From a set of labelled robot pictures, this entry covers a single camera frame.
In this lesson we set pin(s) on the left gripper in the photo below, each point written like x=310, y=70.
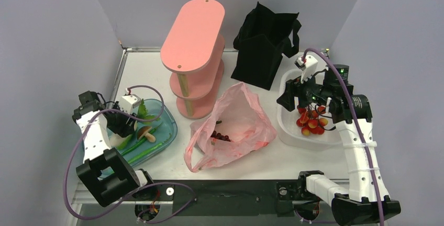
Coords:
x=126, y=127

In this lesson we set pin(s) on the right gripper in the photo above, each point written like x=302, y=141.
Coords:
x=295, y=89

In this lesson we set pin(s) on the green leaf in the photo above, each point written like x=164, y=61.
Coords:
x=143, y=113

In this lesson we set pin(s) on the red cherry tomato bunch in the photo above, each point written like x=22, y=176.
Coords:
x=312, y=120

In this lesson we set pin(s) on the black fabric bag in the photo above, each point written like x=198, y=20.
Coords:
x=262, y=41

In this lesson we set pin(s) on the pink plastic grocery bag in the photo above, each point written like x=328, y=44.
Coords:
x=238, y=114

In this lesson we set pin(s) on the dark purple grape bunch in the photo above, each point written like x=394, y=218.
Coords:
x=218, y=136

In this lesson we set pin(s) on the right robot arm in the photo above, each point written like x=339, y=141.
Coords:
x=366, y=200

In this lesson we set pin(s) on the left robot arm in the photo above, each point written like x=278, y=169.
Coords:
x=104, y=171

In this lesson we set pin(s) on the green bitter gourd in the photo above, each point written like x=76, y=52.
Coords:
x=124, y=142

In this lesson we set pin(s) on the brown mushroom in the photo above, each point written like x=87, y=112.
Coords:
x=144, y=133

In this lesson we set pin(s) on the blue transparent tray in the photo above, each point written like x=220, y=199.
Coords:
x=159, y=131

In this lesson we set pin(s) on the light green long pepper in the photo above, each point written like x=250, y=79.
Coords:
x=145, y=151

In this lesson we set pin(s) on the white plastic basin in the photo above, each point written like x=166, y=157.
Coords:
x=291, y=134

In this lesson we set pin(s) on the pink three-tier shelf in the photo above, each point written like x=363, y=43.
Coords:
x=192, y=53

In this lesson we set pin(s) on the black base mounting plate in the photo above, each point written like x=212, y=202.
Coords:
x=283, y=198

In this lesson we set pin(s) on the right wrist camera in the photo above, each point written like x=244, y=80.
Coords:
x=307, y=65

